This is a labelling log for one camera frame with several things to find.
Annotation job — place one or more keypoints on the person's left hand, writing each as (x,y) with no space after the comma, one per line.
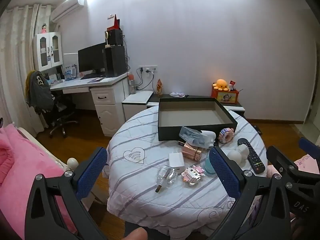
(137,234)

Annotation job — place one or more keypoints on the white air conditioner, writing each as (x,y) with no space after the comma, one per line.
(67,7)

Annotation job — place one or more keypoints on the brown snack bag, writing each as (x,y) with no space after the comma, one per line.
(159,88)

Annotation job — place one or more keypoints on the large black tray box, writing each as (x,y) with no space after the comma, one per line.
(190,116)

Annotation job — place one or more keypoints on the black computer monitor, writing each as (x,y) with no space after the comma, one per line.
(91,58)

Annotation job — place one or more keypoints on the white plastic device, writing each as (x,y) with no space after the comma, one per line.
(208,138)

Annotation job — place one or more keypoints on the orange cap water bottle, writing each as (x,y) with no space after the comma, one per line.
(131,83)

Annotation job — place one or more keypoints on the clear plastic pouch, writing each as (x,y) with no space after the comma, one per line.
(188,135)

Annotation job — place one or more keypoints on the white crumpled bag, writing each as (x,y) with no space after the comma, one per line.
(178,94)

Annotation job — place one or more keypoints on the clear glass bottle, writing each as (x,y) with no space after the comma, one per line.
(166,177)

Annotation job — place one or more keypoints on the black object on floor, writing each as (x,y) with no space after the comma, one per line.
(256,129)

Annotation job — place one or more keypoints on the black computer tower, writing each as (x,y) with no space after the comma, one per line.
(115,61)

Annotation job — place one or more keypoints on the grey jacket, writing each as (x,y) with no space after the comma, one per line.
(38,92)

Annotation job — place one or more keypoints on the orange plush octopus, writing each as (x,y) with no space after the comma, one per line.
(221,85)

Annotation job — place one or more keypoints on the white hutch cabinet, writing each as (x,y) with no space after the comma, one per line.
(47,51)

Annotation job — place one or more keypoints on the beige curtain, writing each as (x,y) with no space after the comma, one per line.
(15,67)

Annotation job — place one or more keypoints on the white side cabinet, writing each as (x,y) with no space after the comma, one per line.
(136,105)

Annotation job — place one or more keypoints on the white wall outlet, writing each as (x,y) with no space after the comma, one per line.
(148,68)

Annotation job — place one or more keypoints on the orange storage box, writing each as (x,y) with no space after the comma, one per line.
(226,97)

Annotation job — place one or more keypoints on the teal round dish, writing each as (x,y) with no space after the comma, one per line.
(208,166)

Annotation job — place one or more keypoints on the small pink doll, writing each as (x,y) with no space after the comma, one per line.
(44,28)

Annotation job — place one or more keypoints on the red paper bag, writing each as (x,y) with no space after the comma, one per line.
(115,23)

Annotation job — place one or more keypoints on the pink block figure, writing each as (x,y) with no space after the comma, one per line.
(226,135)

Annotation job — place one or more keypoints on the blue box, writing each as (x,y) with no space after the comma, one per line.
(70,73)

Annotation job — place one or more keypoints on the black remote control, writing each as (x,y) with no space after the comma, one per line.
(252,156)

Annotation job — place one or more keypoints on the white bear figurine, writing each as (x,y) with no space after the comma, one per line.
(236,155)

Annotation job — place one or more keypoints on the pink patterned clothing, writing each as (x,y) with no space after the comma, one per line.
(308,163)

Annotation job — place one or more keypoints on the white desk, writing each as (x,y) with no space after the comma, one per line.
(107,100)

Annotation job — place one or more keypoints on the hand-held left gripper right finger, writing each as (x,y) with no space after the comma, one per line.
(223,172)

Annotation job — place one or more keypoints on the red card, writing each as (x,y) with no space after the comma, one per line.
(233,84)

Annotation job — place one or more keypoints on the pink blanket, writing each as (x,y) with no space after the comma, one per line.
(17,170)

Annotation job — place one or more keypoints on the rose gold metal canister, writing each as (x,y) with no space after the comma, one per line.
(192,152)

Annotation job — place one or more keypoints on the black speaker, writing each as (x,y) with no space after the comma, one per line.
(116,37)

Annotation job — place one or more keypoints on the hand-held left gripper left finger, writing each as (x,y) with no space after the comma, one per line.
(93,170)

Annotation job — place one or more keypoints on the white charger block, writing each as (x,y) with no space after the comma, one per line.
(176,161)

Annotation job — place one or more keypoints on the low dark top cabinet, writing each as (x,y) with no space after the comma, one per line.
(200,96)

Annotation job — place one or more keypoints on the black keyboard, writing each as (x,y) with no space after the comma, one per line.
(88,76)

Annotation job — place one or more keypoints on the pink block toy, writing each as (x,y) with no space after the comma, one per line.
(192,176)

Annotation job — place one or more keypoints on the black office chair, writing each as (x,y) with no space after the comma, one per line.
(61,115)

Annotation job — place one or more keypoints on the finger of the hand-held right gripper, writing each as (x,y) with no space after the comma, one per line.
(310,146)
(281,161)

